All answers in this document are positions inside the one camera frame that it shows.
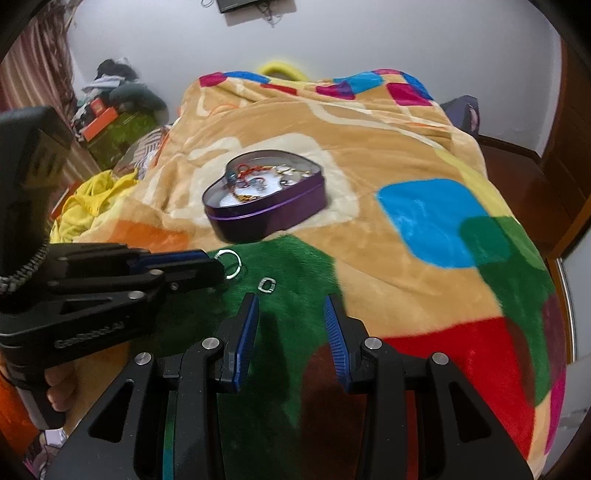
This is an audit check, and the red braided cord bracelet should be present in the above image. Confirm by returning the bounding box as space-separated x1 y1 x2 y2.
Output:
223 163 279 204

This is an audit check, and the person's left hand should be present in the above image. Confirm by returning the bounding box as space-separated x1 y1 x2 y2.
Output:
45 362 77 412

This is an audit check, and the purple heart-shaped tin box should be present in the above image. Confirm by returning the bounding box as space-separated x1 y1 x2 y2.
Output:
202 150 328 243

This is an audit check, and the yellow cloth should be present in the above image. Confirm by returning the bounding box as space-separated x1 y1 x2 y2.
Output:
49 169 139 243

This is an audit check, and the patterned pillow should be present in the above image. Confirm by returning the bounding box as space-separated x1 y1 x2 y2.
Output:
112 125 170 180

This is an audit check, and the green patterned cloth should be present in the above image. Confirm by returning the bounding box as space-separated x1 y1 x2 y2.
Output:
86 111 157 170

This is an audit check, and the colourful patchwork fleece blanket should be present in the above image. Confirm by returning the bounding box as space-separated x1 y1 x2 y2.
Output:
76 69 566 479

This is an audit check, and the orange box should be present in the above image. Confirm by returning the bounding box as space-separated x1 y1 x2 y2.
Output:
81 107 118 142

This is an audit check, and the pile of dark clothes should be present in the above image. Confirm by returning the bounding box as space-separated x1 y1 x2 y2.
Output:
81 59 169 125

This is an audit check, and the yellow foam tube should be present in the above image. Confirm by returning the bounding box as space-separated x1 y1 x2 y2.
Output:
257 60 308 82

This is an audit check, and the striped curtain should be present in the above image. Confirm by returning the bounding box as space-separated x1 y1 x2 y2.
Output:
1 1 77 122

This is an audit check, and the dark bag behind bed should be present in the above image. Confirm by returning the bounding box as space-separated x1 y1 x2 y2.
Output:
441 95 481 139

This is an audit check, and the brown wooden door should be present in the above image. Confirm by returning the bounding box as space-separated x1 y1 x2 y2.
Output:
541 41 590 258

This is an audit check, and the wall-mounted black monitor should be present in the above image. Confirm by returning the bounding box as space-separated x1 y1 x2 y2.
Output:
215 0 264 14

